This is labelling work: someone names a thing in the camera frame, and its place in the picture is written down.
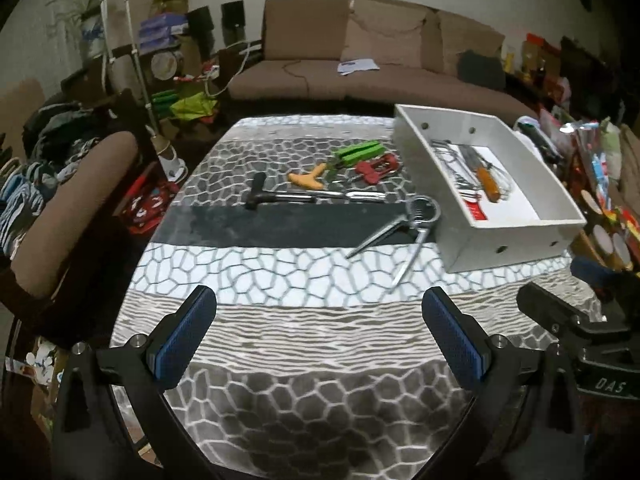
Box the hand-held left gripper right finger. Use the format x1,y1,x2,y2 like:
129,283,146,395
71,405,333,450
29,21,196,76
419,286,588,480

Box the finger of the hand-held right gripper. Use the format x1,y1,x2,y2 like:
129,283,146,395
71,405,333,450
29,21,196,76
516,282,608,346
570,257,631,288

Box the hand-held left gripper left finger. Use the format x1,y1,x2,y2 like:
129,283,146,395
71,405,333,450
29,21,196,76
50,284,223,480

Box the white rectangular container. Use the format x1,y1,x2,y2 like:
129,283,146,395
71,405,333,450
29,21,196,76
392,104,588,274

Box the black T-handle metal tool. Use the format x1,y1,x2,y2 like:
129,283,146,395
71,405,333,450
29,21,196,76
244,172,321,211

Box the red slotted plastic utensil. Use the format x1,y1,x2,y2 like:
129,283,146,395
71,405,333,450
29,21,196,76
462,197,488,222

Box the grey patterned tablecloth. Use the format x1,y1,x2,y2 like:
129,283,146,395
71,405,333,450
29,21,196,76
107,115,601,480

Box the red printed bag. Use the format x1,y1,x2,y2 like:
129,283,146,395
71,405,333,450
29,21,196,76
117,160,181,236

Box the cluttered shelf of goods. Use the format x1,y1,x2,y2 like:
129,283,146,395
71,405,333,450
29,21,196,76
505,32,640,271

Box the brown armchair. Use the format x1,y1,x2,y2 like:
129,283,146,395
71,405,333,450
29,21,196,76
0,87,141,341

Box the red handheld grater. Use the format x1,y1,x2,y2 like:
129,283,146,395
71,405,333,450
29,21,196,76
354,154,402,184

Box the dark cushion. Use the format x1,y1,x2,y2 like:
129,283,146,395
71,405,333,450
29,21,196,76
457,50,507,92

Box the green cloth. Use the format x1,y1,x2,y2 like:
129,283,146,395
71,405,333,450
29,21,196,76
170,92,219,122

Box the pile of clothes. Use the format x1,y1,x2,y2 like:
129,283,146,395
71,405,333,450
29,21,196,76
0,100,131,256

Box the round white plate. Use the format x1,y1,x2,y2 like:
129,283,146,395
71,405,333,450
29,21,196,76
150,50,177,80

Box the brown sofa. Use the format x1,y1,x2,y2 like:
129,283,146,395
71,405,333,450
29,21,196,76
227,0,538,121

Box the white papers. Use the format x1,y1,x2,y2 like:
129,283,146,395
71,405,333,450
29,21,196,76
337,57,380,76

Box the stack of blue boxes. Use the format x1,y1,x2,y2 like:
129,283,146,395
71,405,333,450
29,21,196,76
137,14,188,53

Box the white metal stand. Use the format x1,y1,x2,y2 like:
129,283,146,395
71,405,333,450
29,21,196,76
97,0,190,181

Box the potted plant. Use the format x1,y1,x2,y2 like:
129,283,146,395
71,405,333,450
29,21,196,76
45,0,108,31

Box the orange-handled whisk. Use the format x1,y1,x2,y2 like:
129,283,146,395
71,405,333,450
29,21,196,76
462,145,516,204

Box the green-handled shears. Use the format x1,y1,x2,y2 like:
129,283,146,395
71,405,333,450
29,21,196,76
327,141,386,171

